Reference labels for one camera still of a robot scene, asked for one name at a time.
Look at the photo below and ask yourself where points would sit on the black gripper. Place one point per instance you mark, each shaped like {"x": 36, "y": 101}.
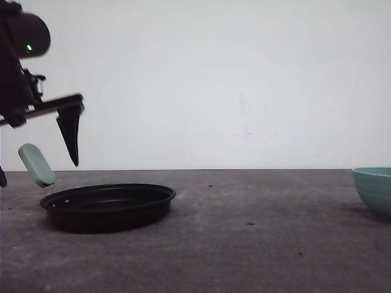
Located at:
{"x": 22, "y": 100}

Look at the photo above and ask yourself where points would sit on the black frying pan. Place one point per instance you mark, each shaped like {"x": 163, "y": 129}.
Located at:
{"x": 107, "y": 208}

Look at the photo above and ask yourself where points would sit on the teal ribbed bowl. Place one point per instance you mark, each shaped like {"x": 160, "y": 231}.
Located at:
{"x": 373, "y": 186}

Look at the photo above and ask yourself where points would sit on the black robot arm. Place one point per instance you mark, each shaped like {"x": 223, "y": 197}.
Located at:
{"x": 25, "y": 35}

